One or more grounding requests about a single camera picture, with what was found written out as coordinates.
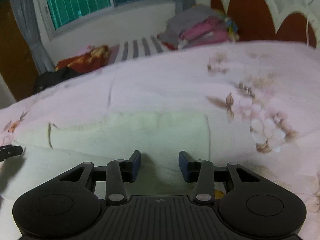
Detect red floral pillow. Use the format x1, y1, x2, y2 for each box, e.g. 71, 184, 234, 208
55, 45, 112, 74

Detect magenta folded clothes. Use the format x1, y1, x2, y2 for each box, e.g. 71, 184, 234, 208
177, 19, 232, 49

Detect colourful patterned cloth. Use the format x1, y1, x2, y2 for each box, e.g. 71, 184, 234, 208
214, 9, 240, 42

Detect striped grey white blanket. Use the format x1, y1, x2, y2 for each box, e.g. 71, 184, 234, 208
108, 36, 170, 64

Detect pale green small garment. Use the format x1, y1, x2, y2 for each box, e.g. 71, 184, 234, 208
17, 112, 210, 196

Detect grey curtain left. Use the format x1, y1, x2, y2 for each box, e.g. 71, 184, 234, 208
10, 0, 54, 74

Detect white charging cable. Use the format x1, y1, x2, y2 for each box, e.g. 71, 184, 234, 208
303, 0, 318, 48

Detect pink floral bed sheet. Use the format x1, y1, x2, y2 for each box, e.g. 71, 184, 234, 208
1, 42, 319, 239

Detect red white heart headboard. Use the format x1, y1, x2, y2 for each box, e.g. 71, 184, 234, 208
209, 0, 320, 51

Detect grey folded cloth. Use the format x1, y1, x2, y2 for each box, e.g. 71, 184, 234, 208
157, 5, 222, 48

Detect black cloth bundle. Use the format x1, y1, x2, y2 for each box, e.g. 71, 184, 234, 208
33, 67, 81, 94

